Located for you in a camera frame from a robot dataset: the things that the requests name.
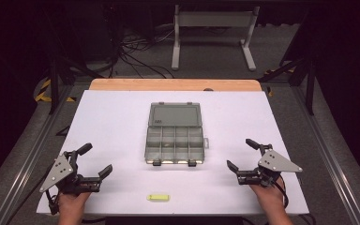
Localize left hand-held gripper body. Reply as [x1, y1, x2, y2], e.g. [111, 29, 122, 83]
[38, 150, 102, 197]

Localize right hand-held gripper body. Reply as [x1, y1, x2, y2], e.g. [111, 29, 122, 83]
[236, 143, 304, 188]

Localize person's right hand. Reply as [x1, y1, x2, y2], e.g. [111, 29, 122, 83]
[249, 175, 287, 214]

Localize person's left hand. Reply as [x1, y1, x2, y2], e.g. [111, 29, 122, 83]
[57, 191, 92, 218]

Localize white table mat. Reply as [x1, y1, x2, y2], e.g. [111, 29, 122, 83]
[36, 90, 310, 217]

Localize small yellow-green flat bar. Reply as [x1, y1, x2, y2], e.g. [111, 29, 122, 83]
[146, 193, 172, 203]

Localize clear grey compartment box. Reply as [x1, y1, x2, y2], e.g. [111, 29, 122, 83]
[143, 101, 210, 168]

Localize yellow black floor tape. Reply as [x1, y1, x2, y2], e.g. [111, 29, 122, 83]
[34, 78, 77, 103]

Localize black metal stand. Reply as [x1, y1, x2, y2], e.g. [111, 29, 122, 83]
[41, 6, 106, 115]
[257, 12, 320, 116]

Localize wooden table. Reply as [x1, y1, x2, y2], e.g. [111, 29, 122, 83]
[88, 78, 263, 93]

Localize white metal stand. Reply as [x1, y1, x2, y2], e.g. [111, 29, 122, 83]
[171, 4, 261, 72]

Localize right hand-held gripper cable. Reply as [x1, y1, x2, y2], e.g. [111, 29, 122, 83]
[273, 179, 291, 210]

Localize hand-held gripper cable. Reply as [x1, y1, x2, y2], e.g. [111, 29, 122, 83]
[44, 188, 60, 217]
[273, 179, 291, 210]

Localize aluminium frame rail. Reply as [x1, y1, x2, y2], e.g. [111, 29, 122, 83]
[0, 83, 78, 225]
[289, 83, 360, 225]

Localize left hand-held gripper cable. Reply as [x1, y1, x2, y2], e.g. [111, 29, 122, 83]
[44, 188, 60, 217]

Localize black floor cables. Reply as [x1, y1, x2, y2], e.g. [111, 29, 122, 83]
[107, 22, 177, 80]

